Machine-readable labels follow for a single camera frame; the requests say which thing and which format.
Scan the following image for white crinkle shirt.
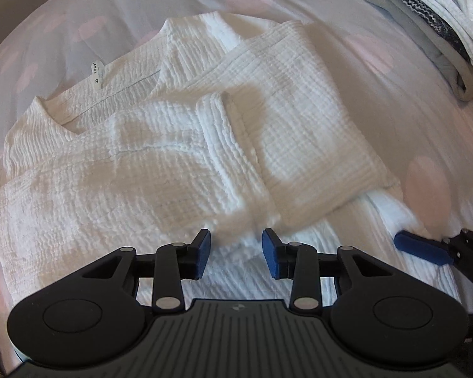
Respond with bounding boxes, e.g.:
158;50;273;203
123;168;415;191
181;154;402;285
0;12;418;312

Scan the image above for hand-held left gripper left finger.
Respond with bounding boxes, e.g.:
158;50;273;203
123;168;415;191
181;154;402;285
81;228;213;313

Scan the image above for dark patterned folded garment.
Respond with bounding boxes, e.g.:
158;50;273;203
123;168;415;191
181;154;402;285
359;0;473;63

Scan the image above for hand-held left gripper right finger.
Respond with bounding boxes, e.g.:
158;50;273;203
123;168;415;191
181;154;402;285
261;227;395;312

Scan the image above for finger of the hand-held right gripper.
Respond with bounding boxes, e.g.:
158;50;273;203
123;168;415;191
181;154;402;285
394;228;473;267

